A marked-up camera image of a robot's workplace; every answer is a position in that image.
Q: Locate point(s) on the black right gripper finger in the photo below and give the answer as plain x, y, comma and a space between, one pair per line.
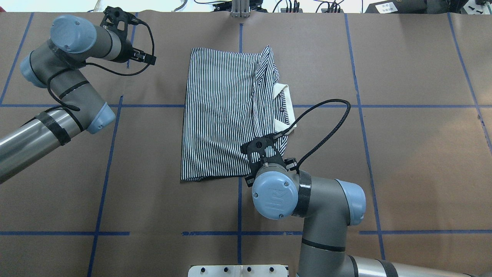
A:
249, 179
291, 164

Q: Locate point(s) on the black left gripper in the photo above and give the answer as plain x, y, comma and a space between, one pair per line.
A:
128, 54

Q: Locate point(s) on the navy white striped polo shirt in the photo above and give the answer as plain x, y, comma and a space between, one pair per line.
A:
231, 98

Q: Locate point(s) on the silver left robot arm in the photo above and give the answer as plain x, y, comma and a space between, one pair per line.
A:
55, 66

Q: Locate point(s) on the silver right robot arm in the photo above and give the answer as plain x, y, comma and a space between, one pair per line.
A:
328, 207

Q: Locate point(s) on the black box with label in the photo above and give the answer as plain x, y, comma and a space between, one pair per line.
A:
398, 6

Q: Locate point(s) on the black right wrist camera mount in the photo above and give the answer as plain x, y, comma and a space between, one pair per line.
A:
261, 151

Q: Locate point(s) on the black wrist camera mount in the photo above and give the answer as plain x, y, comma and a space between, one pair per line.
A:
261, 151
116, 20

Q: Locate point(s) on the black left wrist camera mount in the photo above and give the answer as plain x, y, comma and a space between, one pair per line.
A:
116, 20

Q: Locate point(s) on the aluminium frame post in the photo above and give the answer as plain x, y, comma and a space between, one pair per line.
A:
240, 8

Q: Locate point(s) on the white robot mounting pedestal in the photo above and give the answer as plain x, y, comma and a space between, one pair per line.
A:
261, 270

